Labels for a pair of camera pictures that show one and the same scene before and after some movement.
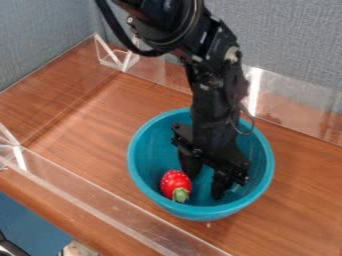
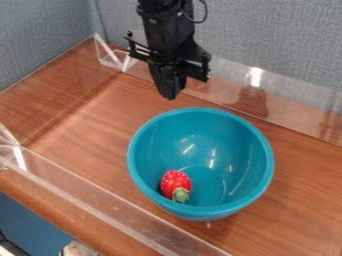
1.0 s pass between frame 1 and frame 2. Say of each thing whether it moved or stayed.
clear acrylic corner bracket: stayed
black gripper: moved
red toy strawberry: stayed
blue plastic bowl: stayed
